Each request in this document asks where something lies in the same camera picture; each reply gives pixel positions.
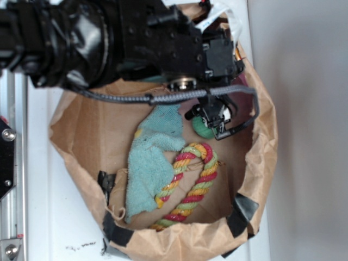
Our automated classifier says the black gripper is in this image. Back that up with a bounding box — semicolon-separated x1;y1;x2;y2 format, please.
184;95;236;138

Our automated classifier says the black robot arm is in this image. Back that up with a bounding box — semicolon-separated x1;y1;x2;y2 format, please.
1;1;248;139

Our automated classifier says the green rubber ball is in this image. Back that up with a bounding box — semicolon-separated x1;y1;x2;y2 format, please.
191;116;216;139

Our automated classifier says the teal terry cloth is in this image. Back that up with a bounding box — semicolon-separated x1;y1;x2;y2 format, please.
125;104;185;223

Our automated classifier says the brown paper bag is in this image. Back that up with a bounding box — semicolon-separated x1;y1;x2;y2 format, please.
48;2;278;261

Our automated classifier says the multicolour twisted rope toy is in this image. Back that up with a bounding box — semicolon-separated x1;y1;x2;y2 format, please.
149;142;219;232

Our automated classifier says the black metal bracket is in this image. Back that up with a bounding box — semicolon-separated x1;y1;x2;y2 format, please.
0;116;16;200

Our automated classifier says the aluminium frame rail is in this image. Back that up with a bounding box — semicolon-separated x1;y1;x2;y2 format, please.
1;71;28;260

